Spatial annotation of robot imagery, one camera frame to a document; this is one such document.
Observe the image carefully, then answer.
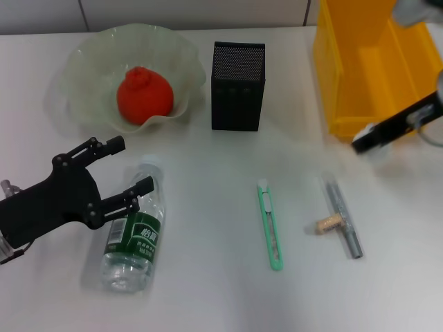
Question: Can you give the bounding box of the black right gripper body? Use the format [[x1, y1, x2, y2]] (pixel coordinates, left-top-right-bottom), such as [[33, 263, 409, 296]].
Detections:
[[404, 91, 443, 134]]

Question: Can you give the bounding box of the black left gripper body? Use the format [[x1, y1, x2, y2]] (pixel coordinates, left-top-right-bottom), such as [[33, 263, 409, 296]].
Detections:
[[0, 154, 103, 248]]

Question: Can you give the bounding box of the orange fruit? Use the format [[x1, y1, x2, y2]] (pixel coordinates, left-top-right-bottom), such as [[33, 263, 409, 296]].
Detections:
[[116, 67, 174, 126]]

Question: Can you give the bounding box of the clear green-label water bottle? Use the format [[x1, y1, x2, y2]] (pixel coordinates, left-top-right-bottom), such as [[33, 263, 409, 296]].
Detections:
[[100, 154, 166, 293]]

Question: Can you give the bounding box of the small beige cork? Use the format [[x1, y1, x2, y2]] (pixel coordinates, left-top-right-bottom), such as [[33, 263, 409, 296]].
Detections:
[[313, 214, 344, 237]]

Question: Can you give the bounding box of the green utility knife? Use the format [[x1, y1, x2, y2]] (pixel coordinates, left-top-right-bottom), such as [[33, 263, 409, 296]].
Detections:
[[256, 178, 284, 271]]

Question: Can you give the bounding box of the pale green glass fruit plate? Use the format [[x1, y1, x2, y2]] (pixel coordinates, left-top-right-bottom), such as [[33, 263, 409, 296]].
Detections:
[[51, 22, 208, 136]]

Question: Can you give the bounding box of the grey metal pen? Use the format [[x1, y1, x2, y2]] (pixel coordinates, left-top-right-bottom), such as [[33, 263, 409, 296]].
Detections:
[[321, 169, 364, 259]]

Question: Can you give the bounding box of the black mesh pen holder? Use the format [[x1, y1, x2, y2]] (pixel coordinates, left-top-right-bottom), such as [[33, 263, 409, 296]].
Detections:
[[210, 41, 266, 133]]

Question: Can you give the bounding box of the yellow plastic bin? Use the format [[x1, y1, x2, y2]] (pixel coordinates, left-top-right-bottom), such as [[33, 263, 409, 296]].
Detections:
[[313, 0, 443, 141]]

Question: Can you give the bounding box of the right arm cable with plug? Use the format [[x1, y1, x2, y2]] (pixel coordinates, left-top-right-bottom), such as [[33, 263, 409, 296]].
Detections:
[[413, 110, 443, 148]]

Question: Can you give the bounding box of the arm cable with plug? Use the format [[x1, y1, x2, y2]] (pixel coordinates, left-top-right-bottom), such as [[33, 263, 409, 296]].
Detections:
[[413, 110, 443, 148], [0, 178, 35, 260]]

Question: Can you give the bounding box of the left arm cable with plug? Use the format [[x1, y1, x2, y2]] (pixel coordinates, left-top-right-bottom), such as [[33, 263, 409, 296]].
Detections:
[[0, 178, 35, 260]]

